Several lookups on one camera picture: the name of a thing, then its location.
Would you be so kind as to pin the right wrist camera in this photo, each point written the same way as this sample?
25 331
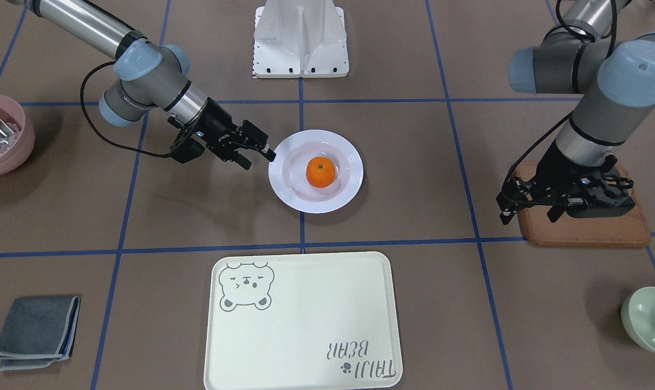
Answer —
184 148

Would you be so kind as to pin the folded grey cloth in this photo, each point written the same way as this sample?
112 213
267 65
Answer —
38 331

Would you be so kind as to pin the orange fruit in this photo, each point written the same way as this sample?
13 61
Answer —
321 172

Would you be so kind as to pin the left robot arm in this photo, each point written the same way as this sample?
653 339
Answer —
616 80

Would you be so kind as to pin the pink bowl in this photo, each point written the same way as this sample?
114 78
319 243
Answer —
12 113

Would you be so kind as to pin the brown wooden tray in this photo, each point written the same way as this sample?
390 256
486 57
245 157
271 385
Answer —
629 231

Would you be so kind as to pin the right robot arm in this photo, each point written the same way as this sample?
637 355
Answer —
152 76

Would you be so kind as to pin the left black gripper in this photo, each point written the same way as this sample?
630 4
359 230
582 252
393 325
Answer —
556 169

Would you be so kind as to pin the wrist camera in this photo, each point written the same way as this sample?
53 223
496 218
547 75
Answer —
602 196
184 148

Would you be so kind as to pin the mint green bowl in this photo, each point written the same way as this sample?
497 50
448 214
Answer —
637 315

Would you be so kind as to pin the white ribbed plate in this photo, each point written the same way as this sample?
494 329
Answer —
289 173

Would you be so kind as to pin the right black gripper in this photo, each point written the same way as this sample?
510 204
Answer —
217 131

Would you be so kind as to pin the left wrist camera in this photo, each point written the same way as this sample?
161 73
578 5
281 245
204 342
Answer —
602 196

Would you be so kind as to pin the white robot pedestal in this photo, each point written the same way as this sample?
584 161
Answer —
300 39

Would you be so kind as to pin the cream bear tray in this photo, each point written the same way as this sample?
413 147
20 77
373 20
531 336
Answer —
303 321

